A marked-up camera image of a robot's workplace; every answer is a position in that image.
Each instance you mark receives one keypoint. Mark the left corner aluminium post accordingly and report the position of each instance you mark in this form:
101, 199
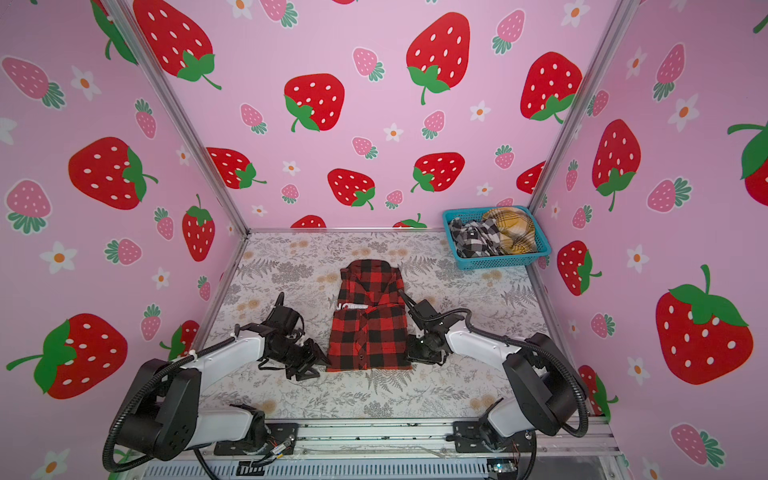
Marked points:
128, 27

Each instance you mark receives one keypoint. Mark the corner aluminium post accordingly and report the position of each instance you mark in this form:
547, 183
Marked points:
128, 27
607, 46

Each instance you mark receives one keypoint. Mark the yellow plaid shirt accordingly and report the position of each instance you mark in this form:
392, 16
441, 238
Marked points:
516, 230

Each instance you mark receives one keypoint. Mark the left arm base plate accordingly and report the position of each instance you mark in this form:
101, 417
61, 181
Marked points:
262, 442

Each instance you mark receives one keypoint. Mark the teal plastic basket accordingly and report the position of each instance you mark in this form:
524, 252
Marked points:
503, 261

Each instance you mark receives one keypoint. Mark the aluminium front rail frame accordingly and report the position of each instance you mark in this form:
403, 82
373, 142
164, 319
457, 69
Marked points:
440, 448

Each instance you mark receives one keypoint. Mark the right corner aluminium post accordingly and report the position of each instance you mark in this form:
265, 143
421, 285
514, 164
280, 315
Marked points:
607, 46

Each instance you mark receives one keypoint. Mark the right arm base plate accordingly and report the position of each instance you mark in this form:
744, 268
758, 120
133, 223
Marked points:
478, 437

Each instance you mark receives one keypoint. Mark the red black plaid shirt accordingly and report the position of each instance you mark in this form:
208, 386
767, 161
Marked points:
369, 326

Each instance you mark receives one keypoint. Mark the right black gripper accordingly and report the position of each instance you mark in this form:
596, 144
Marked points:
413, 355

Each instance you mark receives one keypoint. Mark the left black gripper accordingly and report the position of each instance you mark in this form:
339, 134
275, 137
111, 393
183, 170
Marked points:
314, 355

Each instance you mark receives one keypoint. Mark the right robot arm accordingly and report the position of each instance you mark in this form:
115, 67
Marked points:
548, 394

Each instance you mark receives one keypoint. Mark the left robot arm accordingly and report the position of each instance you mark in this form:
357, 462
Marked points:
160, 416

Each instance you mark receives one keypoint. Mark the black white plaid shirt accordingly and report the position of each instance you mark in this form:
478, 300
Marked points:
476, 239

